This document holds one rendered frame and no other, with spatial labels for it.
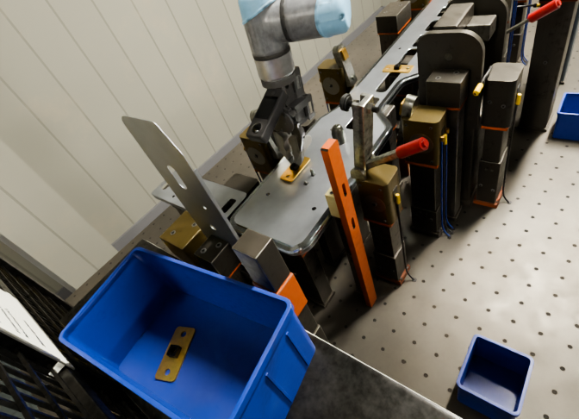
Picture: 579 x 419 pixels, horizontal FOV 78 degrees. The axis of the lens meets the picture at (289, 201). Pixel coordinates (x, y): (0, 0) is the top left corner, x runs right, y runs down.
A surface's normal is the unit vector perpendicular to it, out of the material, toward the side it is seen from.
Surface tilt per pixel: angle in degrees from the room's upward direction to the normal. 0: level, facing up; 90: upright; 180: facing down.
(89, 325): 90
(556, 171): 0
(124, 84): 90
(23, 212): 90
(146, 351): 0
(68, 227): 90
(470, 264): 0
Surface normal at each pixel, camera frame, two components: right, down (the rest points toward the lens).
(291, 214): -0.29, -0.68
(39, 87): 0.74, 0.30
